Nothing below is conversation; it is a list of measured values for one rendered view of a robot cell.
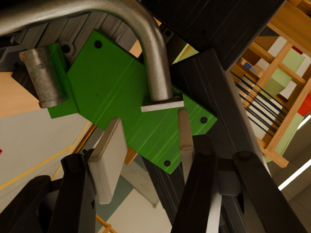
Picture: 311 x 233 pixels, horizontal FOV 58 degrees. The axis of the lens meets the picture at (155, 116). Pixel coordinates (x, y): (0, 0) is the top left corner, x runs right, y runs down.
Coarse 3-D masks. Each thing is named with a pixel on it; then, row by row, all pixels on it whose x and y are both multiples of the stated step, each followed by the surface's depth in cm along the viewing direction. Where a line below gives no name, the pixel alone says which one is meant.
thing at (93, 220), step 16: (64, 160) 15; (80, 160) 15; (64, 176) 15; (80, 176) 14; (64, 192) 13; (80, 192) 13; (64, 208) 12; (80, 208) 12; (64, 224) 11; (80, 224) 11
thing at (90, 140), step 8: (168, 32) 48; (168, 40) 48; (176, 40) 52; (168, 48) 51; (176, 48) 57; (168, 56) 56; (176, 56) 63; (96, 128) 55; (88, 136) 56; (96, 136) 55; (80, 144) 56; (88, 144) 56; (96, 144) 56; (80, 152) 57
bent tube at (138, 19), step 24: (48, 0) 32; (72, 0) 32; (96, 0) 32; (120, 0) 32; (0, 24) 34; (24, 24) 34; (144, 24) 33; (144, 48) 34; (168, 72) 35; (168, 96) 36
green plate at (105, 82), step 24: (96, 48) 37; (120, 48) 37; (72, 72) 39; (96, 72) 38; (120, 72) 38; (144, 72) 38; (96, 96) 40; (120, 96) 39; (144, 96) 39; (96, 120) 41; (144, 120) 40; (168, 120) 40; (192, 120) 40; (216, 120) 40; (144, 144) 42; (168, 144) 41; (168, 168) 43
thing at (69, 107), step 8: (56, 48) 37; (56, 56) 38; (56, 64) 38; (64, 64) 39; (56, 72) 38; (64, 72) 38; (64, 80) 39; (64, 88) 39; (72, 96) 39; (64, 104) 40; (72, 104) 40; (56, 112) 40; (64, 112) 40; (72, 112) 40
